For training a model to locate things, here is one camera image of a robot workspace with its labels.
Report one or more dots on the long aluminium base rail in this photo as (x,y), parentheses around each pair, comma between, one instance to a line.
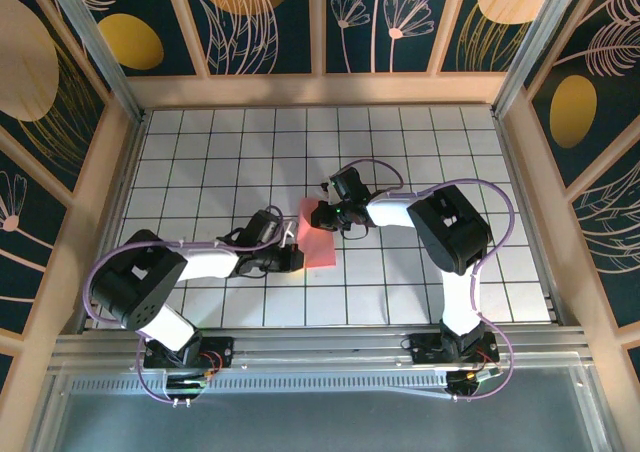
(325,344)

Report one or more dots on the aluminium side rail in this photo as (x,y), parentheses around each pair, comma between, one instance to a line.
(122,197)
(527,212)

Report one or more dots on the pink cloth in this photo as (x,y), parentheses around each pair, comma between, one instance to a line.
(320,252)

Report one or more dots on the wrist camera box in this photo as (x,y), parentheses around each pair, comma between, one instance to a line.
(350,184)
(264,228)

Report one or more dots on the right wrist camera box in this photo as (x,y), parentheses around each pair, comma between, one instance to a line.
(350,184)

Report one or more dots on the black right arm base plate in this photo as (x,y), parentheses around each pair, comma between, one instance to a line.
(425,352)

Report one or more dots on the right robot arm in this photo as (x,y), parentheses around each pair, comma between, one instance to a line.
(390,212)

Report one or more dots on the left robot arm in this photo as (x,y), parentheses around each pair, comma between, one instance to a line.
(210,264)

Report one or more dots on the aluminium corner post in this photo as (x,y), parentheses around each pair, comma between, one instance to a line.
(540,37)
(100,47)

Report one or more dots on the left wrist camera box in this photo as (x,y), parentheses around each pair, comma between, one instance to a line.
(264,228)

